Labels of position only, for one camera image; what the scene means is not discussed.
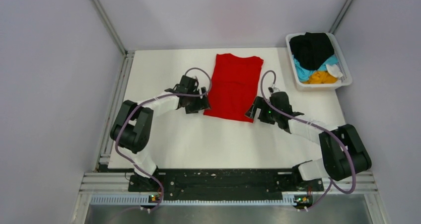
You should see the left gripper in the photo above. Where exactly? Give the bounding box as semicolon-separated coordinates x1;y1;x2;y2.
185;87;211;114

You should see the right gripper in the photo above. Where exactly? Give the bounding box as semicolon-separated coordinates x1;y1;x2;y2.
245;96;280;125

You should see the red t shirt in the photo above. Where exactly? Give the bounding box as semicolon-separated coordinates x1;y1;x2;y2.
204;53;264;123

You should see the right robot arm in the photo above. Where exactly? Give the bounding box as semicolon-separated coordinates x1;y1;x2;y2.
245;91;372;194

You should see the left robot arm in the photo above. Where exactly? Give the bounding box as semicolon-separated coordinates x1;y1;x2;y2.
110;75;211;191

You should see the light blue t shirt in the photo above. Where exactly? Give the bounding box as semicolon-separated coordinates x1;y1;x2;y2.
292;55;339;82

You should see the yellow t shirt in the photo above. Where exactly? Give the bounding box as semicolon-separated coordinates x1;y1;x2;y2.
302;71;338;84

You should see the black t shirt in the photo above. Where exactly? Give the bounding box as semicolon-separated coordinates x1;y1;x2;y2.
289;32;335;70

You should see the white cloth in basket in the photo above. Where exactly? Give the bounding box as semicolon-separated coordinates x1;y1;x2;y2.
326;64;344;79

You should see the white plastic basket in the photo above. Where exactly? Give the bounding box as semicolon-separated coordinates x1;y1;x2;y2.
285;32;352;91

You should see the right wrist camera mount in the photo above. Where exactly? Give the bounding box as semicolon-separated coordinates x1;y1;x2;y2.
268;84;280;94

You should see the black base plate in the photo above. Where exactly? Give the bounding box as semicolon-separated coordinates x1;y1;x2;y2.
128;169;324;201

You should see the white cable duct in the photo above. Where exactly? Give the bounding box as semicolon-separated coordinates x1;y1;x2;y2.
90;194;309;206

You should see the aluminium frame rail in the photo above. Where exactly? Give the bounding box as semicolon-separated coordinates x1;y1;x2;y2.
70;50;135;224

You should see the right aluminium corner post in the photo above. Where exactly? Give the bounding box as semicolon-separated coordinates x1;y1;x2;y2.
329;0;355;34

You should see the aluminium corner post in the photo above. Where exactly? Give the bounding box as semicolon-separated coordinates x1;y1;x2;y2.
329;0;355;34
90;0;127;56

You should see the left aluminium corner post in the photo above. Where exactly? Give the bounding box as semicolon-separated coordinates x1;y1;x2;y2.
90;0;127;56

